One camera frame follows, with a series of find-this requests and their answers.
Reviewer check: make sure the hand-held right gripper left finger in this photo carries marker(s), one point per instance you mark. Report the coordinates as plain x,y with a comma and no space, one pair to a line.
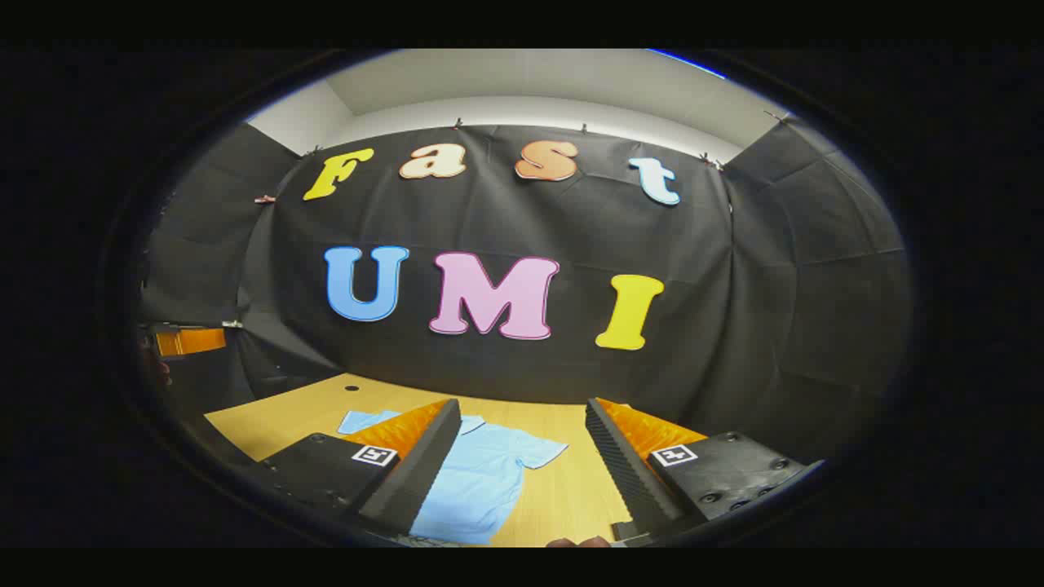
424,465

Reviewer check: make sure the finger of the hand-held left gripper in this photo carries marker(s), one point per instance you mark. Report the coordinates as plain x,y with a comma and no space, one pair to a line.
192,341

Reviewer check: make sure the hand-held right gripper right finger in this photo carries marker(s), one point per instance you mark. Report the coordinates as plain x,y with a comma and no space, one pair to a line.
624,465

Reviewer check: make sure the light blue T-shirt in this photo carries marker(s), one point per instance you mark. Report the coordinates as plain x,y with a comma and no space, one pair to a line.
481,481

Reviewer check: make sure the black backdrop cloth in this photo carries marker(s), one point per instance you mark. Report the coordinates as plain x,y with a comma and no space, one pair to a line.
571,228

